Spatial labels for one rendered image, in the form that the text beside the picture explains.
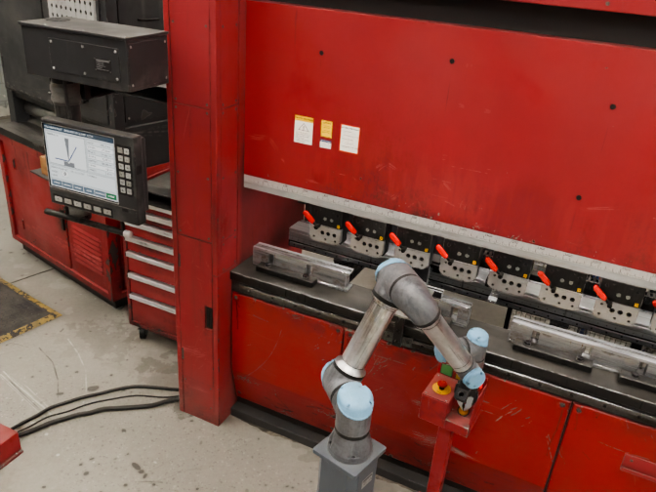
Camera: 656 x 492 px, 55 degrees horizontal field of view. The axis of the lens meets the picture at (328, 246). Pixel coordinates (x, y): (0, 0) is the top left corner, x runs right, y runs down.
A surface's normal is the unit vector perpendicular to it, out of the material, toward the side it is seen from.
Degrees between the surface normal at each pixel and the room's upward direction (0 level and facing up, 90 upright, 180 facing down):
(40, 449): 0
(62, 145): 90
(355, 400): 7
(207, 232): 90
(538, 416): 90
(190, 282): 90
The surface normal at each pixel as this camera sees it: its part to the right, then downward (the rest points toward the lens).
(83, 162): -0.40, 0.38
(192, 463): 0.07, -0.90
